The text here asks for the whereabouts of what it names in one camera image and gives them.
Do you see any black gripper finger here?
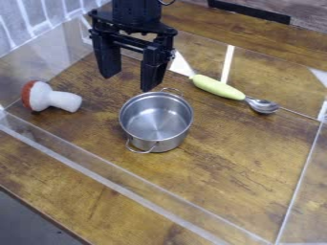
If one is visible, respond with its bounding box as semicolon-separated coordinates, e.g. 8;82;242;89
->
91;31;122;78
140;45;172;92

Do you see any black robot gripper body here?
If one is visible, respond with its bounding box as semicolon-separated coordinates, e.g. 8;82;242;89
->
88;0;178;52

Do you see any small silver metal pot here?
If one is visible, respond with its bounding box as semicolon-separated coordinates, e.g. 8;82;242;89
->
119;87;194;154

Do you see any red and white plush mushroom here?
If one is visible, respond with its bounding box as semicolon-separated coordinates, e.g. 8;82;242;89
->
22;80;82;113

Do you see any black bar at back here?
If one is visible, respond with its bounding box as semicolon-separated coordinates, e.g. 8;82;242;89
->
207;0;291;25

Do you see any green handled metal spoon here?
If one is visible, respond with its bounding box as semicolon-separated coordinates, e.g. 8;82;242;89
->
191;75;281;114

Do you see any clear acrylic enclosure wall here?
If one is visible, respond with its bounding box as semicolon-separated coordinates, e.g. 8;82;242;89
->
0;3;327;245

